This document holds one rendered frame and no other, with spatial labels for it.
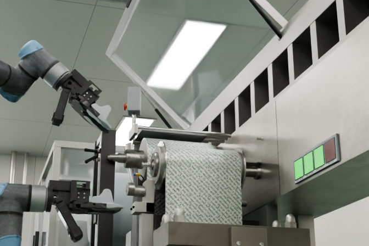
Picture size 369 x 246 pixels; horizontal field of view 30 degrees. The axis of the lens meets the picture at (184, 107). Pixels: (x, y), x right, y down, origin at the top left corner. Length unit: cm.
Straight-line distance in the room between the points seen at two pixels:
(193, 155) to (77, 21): 269
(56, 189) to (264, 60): 79
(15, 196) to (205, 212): 55
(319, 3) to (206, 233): 70
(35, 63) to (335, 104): 91
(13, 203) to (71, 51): 325
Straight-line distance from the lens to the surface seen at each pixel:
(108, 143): 237
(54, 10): 454
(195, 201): 204
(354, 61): 171
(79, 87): 214
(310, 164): 185
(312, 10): 197
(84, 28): 473
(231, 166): 210
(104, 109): 211
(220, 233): 183
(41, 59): 213
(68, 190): 195
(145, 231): 207
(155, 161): 207
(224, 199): 207
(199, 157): 208
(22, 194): 192
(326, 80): 183
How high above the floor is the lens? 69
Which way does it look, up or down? 20 degrees up
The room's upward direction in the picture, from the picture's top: straight up
